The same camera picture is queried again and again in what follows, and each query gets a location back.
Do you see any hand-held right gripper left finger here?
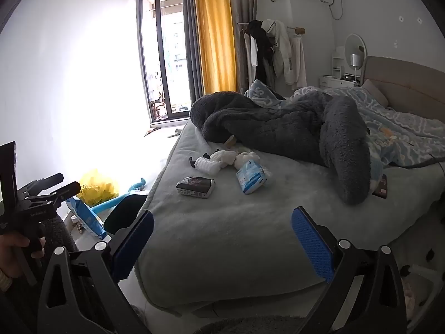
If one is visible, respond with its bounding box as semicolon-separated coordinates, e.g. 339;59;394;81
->
36;210;155;334

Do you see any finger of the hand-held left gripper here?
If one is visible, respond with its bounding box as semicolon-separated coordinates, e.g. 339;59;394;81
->
25;173;65;196
41;181;82;207

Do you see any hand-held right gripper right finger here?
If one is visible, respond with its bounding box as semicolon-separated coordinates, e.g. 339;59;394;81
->
291;207;408;334

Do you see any white knit glove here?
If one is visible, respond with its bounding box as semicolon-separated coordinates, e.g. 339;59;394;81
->
209;149;237;168

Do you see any person's left hand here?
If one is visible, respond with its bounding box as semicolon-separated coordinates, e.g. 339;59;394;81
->
0;235;46;278

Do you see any yellow plastic bag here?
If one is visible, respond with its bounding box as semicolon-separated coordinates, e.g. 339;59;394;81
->
78;169;119;207

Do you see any blue and white bag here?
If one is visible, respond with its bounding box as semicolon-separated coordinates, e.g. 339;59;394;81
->
65;196;108;240

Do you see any black chair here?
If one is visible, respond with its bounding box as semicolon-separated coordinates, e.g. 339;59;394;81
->
103;194;150;237

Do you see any light blue foam stick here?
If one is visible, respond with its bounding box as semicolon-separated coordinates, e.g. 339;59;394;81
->
91;177;147;213

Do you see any bed with grey sheet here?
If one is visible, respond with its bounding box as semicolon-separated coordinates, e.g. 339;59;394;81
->
134;118;445;313

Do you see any black snack packet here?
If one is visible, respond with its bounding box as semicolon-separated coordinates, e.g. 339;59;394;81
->
176;176;215;200

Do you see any blue and white tissue pack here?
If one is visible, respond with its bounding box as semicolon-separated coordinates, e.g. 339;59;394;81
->
236;162;270;194

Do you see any white crumpled cloth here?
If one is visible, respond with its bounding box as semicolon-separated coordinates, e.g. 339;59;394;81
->
234;151;259;170

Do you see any white black-spotted cloth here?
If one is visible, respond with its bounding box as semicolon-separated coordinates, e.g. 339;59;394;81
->
396;237;445;321

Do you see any dark grey fleece blanket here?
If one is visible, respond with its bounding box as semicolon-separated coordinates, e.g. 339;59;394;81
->
189;91;372;205

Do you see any blue patterned blanket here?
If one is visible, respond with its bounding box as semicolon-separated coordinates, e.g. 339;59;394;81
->
244;79;445;190

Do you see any glass sliding door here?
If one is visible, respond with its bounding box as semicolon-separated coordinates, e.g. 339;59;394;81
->
138;0;194;123

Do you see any white vanity table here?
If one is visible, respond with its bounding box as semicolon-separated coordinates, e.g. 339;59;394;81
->
319;74;362;90

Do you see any beige pillow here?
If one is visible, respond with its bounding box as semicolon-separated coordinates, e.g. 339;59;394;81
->
362;79;389;108

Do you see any pale pink hanging garment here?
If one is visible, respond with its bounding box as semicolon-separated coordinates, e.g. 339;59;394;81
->
290;35;307;91

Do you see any beige padded headboard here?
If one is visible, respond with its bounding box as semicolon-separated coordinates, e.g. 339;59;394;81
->
363;56;445;124

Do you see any white shelf organizer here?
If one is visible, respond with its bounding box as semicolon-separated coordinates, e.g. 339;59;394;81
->
331;46;345;77

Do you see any dark grey curtain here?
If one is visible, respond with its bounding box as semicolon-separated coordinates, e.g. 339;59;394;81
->
182;0;204;103

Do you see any white hanging jacket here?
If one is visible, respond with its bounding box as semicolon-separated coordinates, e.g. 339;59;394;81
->
262;19;296;85

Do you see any white hanging shirt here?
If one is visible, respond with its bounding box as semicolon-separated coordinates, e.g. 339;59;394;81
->
245;35;260;81

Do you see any black hanging garment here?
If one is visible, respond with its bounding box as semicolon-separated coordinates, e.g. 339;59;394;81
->
245;20;276;85

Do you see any yellow curtain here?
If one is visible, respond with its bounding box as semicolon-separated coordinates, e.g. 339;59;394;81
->
193;0;238;95

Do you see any white clothes rack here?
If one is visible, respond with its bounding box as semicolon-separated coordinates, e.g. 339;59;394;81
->
237;21;306;37

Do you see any sheer grey curtain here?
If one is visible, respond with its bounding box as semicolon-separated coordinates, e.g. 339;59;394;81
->
228;0;259;91

